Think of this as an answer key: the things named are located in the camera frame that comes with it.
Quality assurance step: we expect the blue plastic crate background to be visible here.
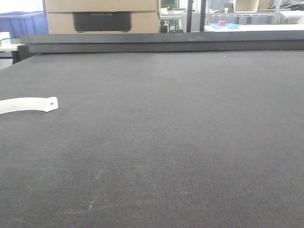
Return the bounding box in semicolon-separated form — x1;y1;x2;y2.
0;11;49;38

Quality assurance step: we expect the black vertical post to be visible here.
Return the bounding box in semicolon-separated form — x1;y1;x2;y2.
186;0;193;33

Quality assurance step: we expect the large cardboard box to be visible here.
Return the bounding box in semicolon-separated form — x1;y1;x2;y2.
44;0;161;34

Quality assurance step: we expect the white curved plastic strap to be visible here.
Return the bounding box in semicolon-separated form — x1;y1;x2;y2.
0;96;58;115

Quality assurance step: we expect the pink small box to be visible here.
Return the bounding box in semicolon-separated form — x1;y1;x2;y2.
217;20;226;26

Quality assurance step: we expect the light blue tray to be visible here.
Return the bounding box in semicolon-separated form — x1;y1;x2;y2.
211;23;240;29

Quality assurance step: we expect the aluminium frame shelf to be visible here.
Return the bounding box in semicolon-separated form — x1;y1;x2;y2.
207;0;304;25

